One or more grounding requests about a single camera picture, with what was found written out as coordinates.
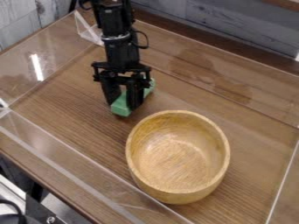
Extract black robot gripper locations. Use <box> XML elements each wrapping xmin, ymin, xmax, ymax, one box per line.
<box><xmin>90</xmin><ymin>34</ymin><xmax>150</xmax><ymax>110</ymax></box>

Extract green rectangular block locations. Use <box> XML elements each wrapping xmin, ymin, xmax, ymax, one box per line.
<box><xmin>110</xmin><ymin>79</ymin><xmax>154</xmax><ymax>117</ymax></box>

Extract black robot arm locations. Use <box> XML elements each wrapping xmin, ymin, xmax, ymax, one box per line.
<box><xmin>78</xmin><ymin>0</ymin><xmax>152</xmax><ymax>110</ymax></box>

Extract brown wooden bowl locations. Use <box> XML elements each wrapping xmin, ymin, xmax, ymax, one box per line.
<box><xmin>125</xmin><ymin>110</ymin><xmax>230</xmax><ymax>205</ymax></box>

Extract clear acrylic tray walls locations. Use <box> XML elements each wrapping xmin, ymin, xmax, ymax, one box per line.
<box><xmin>0</xmin><ymin>8</ymin><xmax>299</xmax><ymax>224</ymax></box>

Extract clear acrylic corner bracket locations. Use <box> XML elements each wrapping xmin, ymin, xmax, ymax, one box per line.
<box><xmin>73</xmin><ymin>11</ymin><xmax>104</xmax><ymax>46</ymax></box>

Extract black metal bracket with screw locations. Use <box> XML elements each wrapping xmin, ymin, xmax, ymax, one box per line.
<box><xmin>24</xmin><ymin>195</ymin><xmax>66</xmax><ymax>224</ymax></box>

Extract black cable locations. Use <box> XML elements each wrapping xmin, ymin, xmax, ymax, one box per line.
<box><xmin>0</xmin><ymin>199</ymin><xmax>26</xmax><ymax>224</ymax></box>

